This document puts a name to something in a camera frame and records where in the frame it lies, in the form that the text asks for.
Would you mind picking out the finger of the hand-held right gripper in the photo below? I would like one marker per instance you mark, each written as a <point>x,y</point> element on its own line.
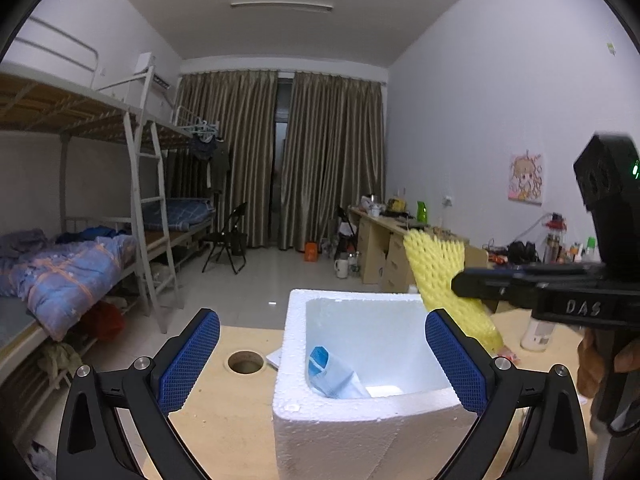
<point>492,287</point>

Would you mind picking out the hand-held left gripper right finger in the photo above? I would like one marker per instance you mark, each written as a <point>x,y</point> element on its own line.
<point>457,360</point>

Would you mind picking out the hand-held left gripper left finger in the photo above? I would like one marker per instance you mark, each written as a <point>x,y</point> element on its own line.
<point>187,360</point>

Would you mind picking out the yellow foam net sleeve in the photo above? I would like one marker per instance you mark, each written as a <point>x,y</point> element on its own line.
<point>435,265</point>

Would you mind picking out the blue face mask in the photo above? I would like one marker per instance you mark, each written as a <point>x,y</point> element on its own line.
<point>335,380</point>

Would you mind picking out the white foam box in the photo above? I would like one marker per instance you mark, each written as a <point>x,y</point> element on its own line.
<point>350,435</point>

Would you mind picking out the person's right hand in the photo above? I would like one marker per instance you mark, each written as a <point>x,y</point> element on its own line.
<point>590,370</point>

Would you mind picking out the black headphones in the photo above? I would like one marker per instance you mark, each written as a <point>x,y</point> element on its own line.
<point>522,252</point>

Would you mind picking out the red snack packet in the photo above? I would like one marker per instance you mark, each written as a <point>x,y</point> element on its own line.
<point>507,357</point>

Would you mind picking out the white lotion pump bottle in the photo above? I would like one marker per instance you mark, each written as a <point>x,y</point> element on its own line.
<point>537,335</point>

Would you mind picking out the red cap bottle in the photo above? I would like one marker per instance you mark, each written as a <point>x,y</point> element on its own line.
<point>555,240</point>

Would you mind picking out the white flat object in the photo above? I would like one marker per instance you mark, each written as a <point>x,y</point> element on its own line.
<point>275,358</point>

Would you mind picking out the red clothes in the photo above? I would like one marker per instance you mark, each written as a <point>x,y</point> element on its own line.
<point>102,322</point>

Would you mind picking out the green bottle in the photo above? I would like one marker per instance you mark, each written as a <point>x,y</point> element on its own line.
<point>423,212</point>

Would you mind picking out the black folding chair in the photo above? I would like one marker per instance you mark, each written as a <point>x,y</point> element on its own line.
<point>227,245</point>
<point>346,230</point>

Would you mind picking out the long wooden desk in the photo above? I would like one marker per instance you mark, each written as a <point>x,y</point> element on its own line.
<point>375,250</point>

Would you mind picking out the olive clothes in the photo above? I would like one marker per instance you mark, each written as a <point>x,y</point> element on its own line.
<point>60,362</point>

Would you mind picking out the blue floral blanket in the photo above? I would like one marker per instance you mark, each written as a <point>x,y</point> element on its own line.
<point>65,280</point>

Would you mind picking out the white kettle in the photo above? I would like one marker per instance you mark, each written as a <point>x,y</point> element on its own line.
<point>342,269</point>

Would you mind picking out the blue plaid mattress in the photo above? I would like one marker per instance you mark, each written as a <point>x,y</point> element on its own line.
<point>180,212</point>

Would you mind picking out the orange bin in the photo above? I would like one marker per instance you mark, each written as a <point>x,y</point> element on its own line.
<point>311,252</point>

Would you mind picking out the white bunk bed ladder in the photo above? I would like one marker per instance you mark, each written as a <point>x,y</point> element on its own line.
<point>150,200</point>

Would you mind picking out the dark grey clothes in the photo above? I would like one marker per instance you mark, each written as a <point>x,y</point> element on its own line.
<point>22,242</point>

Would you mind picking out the brown curtain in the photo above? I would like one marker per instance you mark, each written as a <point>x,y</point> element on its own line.
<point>330,160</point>
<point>230,160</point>

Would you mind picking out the dark hanging clothes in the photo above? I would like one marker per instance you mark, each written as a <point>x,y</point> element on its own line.
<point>210,155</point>

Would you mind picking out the small metal bunk bed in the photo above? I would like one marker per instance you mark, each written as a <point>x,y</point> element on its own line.
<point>175,130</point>

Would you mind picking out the large metal bunk bed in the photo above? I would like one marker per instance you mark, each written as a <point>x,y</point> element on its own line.
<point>75,115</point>

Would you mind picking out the white air conditioner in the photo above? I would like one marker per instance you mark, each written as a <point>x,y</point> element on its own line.
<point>155,72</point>

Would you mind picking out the ceiling tube light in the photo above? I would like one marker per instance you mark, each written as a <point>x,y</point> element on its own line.
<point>281,6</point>

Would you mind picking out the cartoon wall poster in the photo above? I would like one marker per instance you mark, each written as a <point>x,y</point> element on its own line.
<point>526,177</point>

